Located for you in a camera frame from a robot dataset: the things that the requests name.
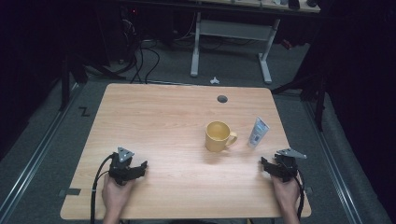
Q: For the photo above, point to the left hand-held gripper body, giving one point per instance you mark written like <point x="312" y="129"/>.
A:
<point x="120" y="169"/>

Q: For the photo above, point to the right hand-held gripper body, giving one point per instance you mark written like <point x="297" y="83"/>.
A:
<point x="285" y="166"/>

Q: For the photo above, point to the person's left hand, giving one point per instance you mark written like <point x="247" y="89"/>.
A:
<point x="114" y="194"/>

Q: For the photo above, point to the person's right hand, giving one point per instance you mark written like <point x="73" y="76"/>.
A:
<point x="286" y="193"/>

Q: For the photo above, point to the white and blue tube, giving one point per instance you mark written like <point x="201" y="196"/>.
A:
<point x="258" y="132"/>

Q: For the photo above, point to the black tape mark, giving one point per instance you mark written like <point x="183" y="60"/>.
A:
<point x="71" y="192"/>

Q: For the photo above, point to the yellow mug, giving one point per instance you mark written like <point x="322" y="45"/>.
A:
<point x="218" y="136"/>

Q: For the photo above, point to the black metal stand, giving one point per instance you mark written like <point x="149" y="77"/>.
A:
<point x="319" y="102"/>
<point x="65" y="84"/>

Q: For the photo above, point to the small white floor scrap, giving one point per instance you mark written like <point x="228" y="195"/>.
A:
<point x="214" y="81"/>

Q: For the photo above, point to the metal floor rail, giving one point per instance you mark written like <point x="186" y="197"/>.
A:
<point x="32" y="161"/>
<point x="334" y="165"/>

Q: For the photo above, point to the white desk frame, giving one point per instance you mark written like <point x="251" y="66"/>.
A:
<point x="232" y="30"/>

